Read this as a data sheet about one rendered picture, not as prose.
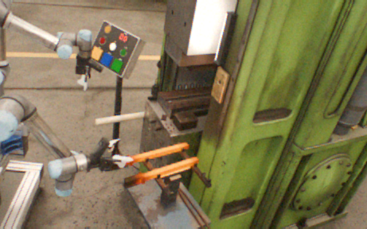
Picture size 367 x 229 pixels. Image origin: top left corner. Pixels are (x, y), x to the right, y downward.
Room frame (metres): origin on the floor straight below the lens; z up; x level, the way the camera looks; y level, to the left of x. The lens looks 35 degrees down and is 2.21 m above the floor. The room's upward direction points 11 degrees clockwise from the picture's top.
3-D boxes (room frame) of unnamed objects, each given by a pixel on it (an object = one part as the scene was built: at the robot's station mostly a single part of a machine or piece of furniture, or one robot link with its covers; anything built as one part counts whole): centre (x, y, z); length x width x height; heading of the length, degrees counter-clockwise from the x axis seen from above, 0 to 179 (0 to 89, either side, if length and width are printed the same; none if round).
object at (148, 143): (1.95, -0.10, 0.69); 0.56 x 0.38 x 0.45; 123
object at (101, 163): (1.23, 0.33, 1.02); 0.12 x 0.08 x 0.09; 127
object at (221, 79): (1.68, -0.17, 1.27); 0.09 x 0.02 x 0.17; 33
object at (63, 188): (1.15, 0.45, 0.93); 0.11 x 0.08 x 0.11; 6
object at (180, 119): (1.76, -0.03, 0.95); 0.12 x 0.08 x 0.06; 123
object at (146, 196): (1.34, -0.02, 0.70); 0.40 x 0.30 x 0.02; 38
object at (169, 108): (1.99, -0.06, 0.96); 0.42 x 0.20 x 0.09; 123
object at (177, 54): (1.99, -0.06, 1.32); 0.42 x 0.20 x 0.10; 123
